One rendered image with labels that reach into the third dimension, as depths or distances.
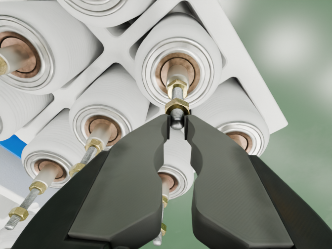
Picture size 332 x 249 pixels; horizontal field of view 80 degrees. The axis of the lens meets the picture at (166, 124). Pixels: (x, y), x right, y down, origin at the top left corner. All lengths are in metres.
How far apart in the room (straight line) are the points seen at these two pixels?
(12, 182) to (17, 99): 0.30
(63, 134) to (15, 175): 0.29
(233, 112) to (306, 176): 0.55
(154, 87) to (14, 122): 0.20
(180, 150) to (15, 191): 0.41
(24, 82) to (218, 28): 0.23
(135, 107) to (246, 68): 0.16
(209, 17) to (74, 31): 0.16
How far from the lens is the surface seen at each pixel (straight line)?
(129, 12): 0.21
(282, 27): 0.51
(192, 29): 0.21
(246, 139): 0.27
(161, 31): 0.21
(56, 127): 0.35
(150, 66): 0.21
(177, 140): 0.32
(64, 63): 0.25
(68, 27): 0.27
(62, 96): 0.35
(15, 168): 0.61
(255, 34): 0.49
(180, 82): 0.17
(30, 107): 0.35
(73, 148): 0.32
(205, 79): 0.22
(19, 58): 0.25
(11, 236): 0.62
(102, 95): 0.25
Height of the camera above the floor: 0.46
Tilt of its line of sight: 57 degrees down
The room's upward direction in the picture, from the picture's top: 175 degrees counter-clockwise
